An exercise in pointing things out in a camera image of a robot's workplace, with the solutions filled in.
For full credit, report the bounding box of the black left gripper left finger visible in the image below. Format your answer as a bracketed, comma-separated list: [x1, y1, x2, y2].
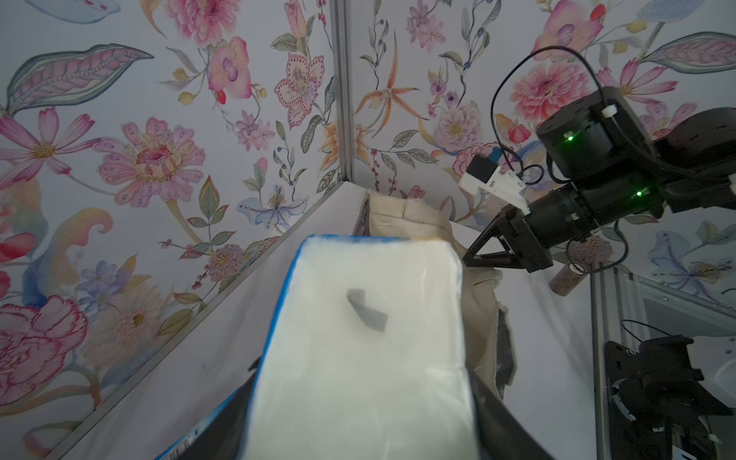
[172, 367, 258, 460]

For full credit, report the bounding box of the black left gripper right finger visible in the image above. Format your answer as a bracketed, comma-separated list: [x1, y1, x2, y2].
[468, 369, 553, 460]

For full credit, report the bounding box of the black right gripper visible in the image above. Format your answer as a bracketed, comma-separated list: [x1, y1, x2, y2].
[463, 172, 664, 273]

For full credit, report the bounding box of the beige canvas tote bag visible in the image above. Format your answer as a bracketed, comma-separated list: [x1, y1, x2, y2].
[352, 191, 519, 404]

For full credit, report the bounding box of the white blue tissue cube pack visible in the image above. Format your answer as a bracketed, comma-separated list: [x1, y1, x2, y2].
[154, 234, 481, 460]

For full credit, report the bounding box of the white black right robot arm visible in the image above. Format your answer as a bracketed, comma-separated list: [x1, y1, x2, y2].
[461, 87, 735, 272]

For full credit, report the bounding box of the brown cylinder roll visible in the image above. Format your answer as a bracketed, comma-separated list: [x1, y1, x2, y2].
[549, 263, 587, 297]

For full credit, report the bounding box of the aluminium front rail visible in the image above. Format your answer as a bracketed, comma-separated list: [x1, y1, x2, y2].
[590, 268, 634, 460]

